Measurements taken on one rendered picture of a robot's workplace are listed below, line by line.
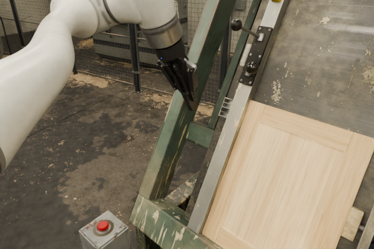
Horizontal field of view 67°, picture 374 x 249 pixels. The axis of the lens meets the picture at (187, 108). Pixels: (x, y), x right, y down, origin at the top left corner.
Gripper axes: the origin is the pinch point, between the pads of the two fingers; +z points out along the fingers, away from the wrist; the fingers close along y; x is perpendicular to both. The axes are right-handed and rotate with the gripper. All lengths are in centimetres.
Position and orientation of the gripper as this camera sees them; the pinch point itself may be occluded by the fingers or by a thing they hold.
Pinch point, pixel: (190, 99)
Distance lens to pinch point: 82.4
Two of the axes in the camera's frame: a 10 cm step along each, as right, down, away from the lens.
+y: -7.9, -2.2, 5.7
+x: -5.4, 6.9, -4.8
